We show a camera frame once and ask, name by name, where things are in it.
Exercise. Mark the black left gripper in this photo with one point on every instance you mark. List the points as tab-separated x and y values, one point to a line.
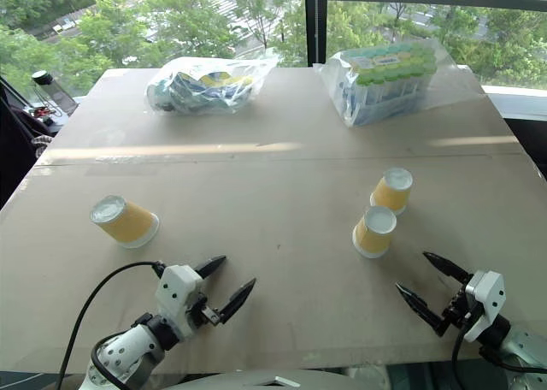
205	313

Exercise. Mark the yellow paper cup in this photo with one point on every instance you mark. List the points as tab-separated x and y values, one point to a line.
372	236
128	223
389	193

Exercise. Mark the plastic bag of blue packets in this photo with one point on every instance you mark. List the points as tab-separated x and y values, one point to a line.
205	86

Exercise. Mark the black window frame post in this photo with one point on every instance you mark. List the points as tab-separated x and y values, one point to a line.
316	22

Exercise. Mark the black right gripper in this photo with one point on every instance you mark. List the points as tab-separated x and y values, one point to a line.
456	309

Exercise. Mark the plastic-wrapped pack of capped bottles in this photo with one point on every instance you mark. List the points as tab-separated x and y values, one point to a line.
384	86

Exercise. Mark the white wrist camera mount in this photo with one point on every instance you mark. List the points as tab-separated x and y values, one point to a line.
175	291
487	296

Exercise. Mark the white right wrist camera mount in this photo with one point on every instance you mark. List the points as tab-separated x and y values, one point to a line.
487	296

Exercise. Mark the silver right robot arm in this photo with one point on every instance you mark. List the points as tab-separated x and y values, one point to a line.
527	347

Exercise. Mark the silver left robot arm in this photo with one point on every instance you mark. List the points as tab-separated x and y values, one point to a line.
124	351

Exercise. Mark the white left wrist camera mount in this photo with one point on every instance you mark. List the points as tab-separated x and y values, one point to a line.
175	291

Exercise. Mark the glass jar with black lid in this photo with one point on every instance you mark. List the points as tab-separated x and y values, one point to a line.
42	78

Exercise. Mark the white window sill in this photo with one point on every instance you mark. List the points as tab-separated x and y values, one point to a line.
513	103

